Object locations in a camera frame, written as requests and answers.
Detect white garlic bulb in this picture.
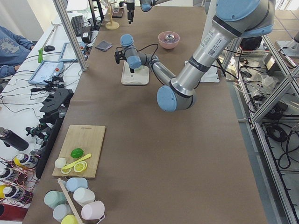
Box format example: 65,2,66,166
55,157,67,169

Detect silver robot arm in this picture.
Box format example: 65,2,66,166
124,0,170,24
114,0,275,112

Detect blue plastic cup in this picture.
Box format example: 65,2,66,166
66,177,88,192

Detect metal scoop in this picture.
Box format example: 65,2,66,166
164,34,175,42

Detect wooden cutting board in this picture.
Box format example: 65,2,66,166
52,125,106,178

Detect cream serving tray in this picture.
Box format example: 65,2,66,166
121,62,150,85

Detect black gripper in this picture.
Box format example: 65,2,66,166
126,0,135,24
114,50,124,64

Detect grey plastic cup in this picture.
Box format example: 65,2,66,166
52,204,72,222

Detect person blue sleeve forearm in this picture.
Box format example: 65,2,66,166
0,26,35,78

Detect pink plastic cup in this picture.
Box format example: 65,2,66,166
81,201,105,220

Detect green plastic cup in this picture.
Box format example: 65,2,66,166
44,191,66,209

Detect black keyboard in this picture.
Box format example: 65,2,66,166
71,15,84,37

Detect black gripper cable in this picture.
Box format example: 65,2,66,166
136,43,160,62

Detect lemon slice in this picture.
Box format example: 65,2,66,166
73,161,87,173
61,168,72,175

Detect aluminium frame post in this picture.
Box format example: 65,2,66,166
53,0,87,71

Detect black water bottle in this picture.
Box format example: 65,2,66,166
0,127,29,151

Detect yellow plastic knife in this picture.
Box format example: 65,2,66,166
62,153,92,169

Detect grey folded cloth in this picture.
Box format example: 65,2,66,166
95,41,113,52

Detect pink bowl with ice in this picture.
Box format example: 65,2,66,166
158,31,180,49

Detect white plastic cup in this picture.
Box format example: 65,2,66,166
73,187,95,206

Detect wooden cup tree stand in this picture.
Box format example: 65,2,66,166
103,0,120,30

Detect green lime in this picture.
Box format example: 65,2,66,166
70,148,84,158

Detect yellow plastic cup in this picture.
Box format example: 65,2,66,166
61,214,78,224

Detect green bowl on tray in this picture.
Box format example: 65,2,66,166
134,65,143,71

